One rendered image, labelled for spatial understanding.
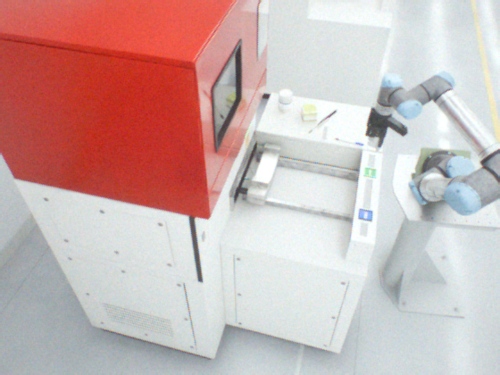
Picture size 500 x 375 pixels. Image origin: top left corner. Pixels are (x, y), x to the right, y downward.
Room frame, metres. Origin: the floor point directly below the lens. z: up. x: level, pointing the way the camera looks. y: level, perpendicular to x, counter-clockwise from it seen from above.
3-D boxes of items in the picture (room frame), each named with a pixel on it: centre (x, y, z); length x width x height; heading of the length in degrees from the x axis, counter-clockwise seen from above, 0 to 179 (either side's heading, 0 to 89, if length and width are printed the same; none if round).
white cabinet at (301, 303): (1.51, -0.30, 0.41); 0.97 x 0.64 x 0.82; 165
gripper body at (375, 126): (1.43, -0.53, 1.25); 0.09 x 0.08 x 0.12; 75
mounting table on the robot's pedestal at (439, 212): (1.47, -0.92, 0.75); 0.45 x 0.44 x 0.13; 84
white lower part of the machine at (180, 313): (1.42, 0.42, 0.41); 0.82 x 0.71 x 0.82; 165
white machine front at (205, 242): (1.33, 0.09, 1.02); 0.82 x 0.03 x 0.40; 165
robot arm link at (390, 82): (1.43, -0.53, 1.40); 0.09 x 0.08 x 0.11; 21
